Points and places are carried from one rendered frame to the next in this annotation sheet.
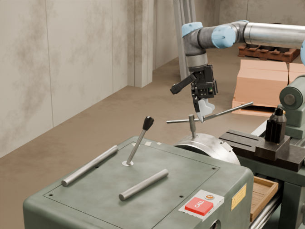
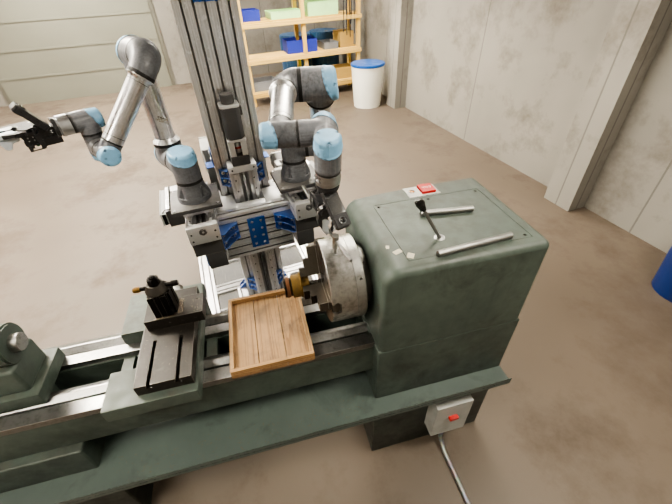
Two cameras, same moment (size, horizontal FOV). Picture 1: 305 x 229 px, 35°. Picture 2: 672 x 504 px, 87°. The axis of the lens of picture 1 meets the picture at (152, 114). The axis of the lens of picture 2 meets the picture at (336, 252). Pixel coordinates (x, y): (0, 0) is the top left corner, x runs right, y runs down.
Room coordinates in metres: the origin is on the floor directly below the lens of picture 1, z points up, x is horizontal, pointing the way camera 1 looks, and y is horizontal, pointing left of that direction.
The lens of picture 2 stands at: (2.35, 0.50, 2.00)
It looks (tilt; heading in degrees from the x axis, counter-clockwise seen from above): 39 degrees down; 225
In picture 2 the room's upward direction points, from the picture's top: 3 degrees counter-clockwise
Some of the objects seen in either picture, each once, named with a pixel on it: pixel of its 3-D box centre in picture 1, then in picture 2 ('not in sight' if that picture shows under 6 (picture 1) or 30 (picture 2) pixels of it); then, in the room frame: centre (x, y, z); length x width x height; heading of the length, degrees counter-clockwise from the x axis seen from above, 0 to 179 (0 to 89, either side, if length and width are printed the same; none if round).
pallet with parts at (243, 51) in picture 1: (274, 37); not in sight; (7.89, -1.97, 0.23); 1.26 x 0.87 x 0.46; 154
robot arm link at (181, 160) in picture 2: not in sight; (183, 163); (1.75, -1.01, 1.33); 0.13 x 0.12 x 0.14; 86
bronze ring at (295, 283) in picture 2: not in sight; (296, 285); (1.79, -0.27, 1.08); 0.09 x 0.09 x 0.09; 57
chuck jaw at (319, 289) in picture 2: not in sight; (321, 298); (1.77, -0.15, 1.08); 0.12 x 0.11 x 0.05; 57
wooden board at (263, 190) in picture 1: (227, 189); (268, 327); (1.90, -0.34, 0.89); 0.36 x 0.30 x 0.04; 57
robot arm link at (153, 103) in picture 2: not in sight; (155, 109); (1.74, -1.14, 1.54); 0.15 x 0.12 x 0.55; 86
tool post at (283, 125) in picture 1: (275, 129); (163, 299); (2.15, -0.59, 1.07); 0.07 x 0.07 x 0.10; 57
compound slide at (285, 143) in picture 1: (273, 145); (176, 311); (2.13, -0.58, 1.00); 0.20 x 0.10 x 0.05; 147
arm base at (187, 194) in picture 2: not in sight; (191, 187); (1.75, -1.00, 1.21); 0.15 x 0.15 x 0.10
